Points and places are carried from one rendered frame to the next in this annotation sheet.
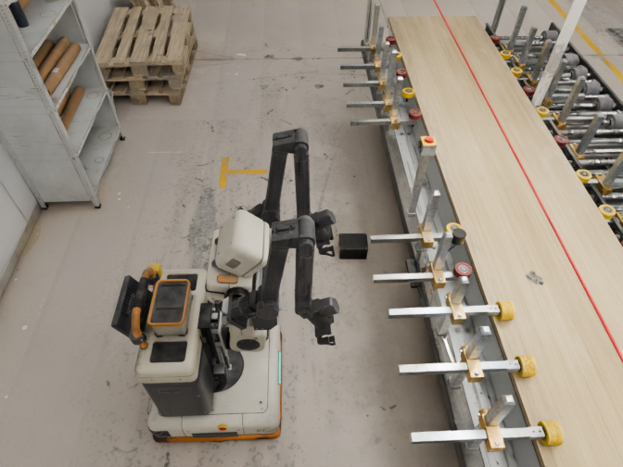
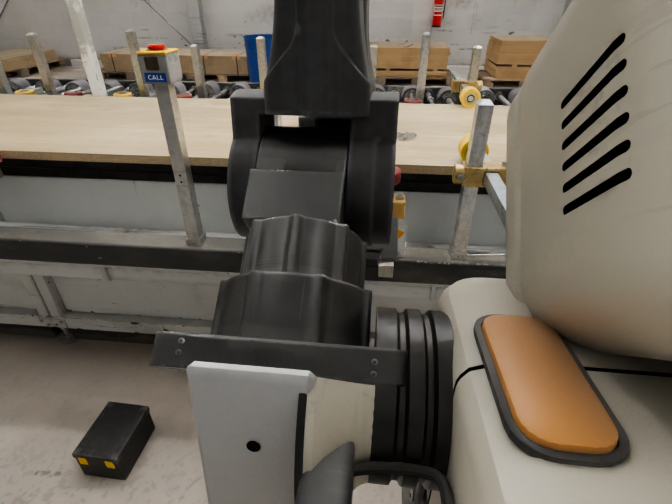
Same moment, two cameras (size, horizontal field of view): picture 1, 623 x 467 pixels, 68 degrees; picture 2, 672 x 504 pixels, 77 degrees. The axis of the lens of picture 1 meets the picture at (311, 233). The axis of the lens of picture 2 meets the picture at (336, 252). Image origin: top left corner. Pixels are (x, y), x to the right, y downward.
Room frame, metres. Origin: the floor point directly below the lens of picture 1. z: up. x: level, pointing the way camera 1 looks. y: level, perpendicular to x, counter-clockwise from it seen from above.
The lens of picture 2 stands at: (1.26, 0.43, 1.35)
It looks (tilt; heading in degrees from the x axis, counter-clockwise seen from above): 33 degrees down; 279
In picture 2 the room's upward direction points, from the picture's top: straight up
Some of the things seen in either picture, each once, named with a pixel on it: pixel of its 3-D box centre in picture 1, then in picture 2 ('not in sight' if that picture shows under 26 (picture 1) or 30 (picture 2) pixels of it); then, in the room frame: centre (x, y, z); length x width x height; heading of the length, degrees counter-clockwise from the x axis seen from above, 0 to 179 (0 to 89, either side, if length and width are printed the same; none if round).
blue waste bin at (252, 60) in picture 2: not in sight; (265, 61); (3.35, -6.11, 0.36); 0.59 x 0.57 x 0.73; 93
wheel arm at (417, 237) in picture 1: (413, 238); not in sight; (1.54, -0.52, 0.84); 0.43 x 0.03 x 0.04; 93
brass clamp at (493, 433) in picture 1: (490, 429); not in sight; (0.56, -0.64, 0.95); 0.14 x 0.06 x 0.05; 3
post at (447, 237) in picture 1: (437, 266); not in sight; (1.33, -0.60, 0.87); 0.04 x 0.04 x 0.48; 3
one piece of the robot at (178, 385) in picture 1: (189, 339); not in sight; (1.08, 0.58, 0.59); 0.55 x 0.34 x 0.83; 3
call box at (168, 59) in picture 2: (426, 146); (160, 67); (1.84, -0.57, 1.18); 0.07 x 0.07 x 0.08; 3
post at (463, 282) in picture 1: (450, 310); (468, 195); (1.08, -0.61, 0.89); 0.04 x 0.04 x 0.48; 3
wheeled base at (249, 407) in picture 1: (220, 376); not in sight; (1.09, 0.49, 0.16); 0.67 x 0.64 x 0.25; 93
